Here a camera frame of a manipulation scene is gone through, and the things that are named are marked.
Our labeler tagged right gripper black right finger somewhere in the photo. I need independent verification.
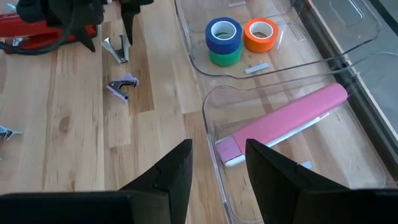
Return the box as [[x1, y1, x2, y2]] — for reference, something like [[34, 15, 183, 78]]
[[244, 138, 398, 224]]

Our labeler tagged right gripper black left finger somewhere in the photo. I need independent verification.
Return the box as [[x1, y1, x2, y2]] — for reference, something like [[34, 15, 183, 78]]
[[0, 138, 194, 224]]

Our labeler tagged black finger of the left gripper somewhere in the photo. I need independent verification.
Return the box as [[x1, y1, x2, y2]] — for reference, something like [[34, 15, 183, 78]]
[[71, 27, 96, 53], [119, 0, 155, 46]]

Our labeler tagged red stapler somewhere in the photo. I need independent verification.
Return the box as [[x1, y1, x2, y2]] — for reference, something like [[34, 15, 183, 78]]
[[0, 14, 99, 55]]

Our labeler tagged purple staple remover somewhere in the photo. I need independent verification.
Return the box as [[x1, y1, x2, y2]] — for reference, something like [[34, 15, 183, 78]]
[[106, 73, 140, 103]]

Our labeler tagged pink eraser block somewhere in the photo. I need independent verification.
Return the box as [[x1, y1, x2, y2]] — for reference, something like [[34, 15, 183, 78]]
[[215, 82, 349, 168]]

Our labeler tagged blue tape roll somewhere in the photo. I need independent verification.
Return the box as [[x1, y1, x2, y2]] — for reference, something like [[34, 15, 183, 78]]
[[205, 17, 243, 55]]

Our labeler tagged green tape roll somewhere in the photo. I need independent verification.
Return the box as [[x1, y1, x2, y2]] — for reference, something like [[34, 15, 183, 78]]
[[208, 40, 244, 67]]

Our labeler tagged light blue staple remover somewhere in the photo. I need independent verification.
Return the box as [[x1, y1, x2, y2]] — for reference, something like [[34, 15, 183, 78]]
[[0, 124, 23, 141]]

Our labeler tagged orange tape roll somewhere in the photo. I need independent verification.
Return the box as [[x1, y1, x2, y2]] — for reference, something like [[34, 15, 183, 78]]
[[243, 17, 280, 53]]

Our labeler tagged clear plastic bin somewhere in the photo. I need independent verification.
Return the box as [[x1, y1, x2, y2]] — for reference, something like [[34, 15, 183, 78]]
[[201, 51, 398, 224], [174, 0, 382, 80]]

